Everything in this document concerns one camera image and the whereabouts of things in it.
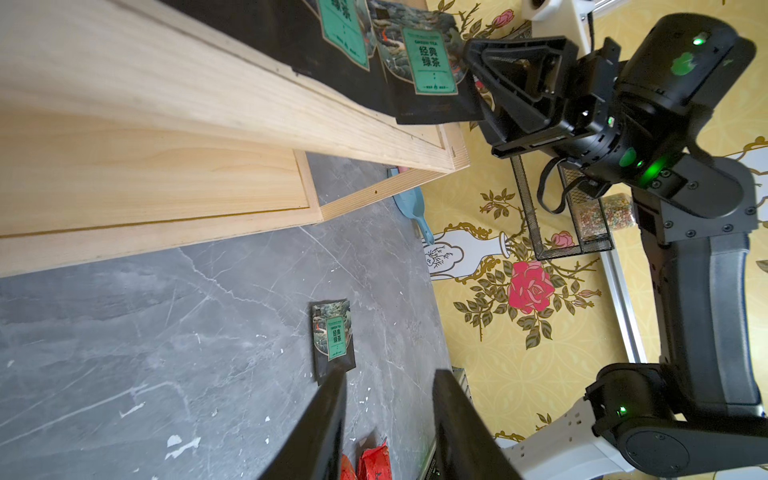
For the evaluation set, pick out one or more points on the green tea bag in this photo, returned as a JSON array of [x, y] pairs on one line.
[[291, 33], [421, 52], [332, 338]]

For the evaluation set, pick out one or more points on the glass jar of sprinkles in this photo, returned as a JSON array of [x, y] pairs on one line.
[[610, 213]]

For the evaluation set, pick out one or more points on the black wire wall basket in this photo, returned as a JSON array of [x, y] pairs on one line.
[[561, 220]]

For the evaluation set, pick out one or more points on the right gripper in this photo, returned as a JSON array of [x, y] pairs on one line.
[[543, 94]]

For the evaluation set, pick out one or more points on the red tea bag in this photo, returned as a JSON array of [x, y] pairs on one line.
[[375, 464], [347, 471]]

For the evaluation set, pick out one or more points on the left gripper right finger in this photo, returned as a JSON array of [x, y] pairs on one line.
[[465, 448]]

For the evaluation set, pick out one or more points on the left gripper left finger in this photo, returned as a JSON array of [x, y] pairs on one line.
[[313, 450]]

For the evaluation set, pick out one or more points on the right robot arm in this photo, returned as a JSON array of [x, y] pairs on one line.
[[699, 409]]

